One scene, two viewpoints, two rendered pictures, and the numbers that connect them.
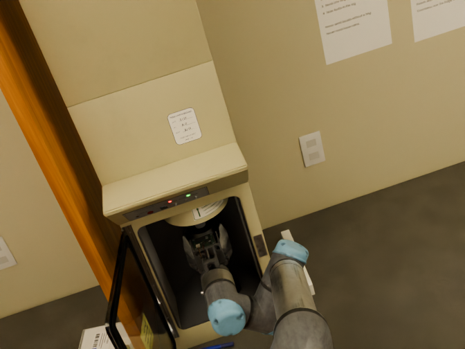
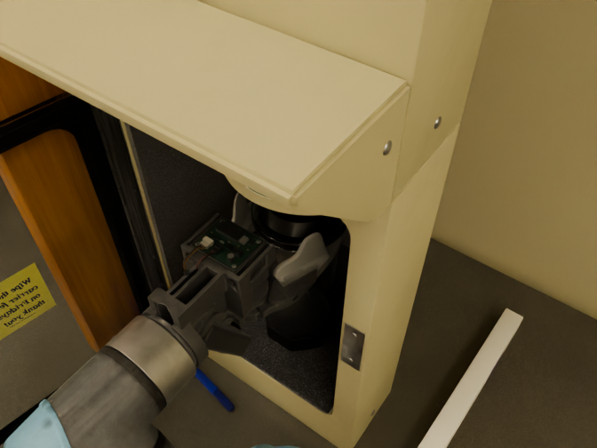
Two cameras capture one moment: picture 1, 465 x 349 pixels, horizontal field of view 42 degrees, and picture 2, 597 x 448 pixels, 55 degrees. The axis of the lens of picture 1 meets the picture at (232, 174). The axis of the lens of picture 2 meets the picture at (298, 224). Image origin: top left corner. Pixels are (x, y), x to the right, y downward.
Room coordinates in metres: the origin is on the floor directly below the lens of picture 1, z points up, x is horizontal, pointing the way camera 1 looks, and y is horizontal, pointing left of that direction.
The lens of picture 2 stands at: (0.94, -0.15, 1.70)
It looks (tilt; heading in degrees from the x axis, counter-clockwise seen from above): 48 degrees down; 39
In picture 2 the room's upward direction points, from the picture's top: straight up
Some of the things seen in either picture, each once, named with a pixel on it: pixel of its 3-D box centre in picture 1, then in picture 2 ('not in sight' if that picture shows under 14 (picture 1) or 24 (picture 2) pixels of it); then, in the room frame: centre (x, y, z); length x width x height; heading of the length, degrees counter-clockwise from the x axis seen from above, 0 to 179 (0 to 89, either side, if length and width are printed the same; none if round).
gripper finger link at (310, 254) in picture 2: (221, 233); (311, 251); (1.24, 0.07, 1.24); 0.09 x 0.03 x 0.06; 159
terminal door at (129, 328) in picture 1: (145, 336); (6, 307); (1.02, 0.30, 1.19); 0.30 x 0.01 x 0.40; 173
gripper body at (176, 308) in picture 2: (211, 261); (212, 292); (1.14, 0.11, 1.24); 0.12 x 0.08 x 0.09; 3
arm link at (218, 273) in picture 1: (216, 285); (151, 355); (1.06, 0.11, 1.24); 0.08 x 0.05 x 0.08; 93
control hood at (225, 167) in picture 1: (178, 193); (155, 102); (1.13, 0.13, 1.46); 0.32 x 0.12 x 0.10; 93
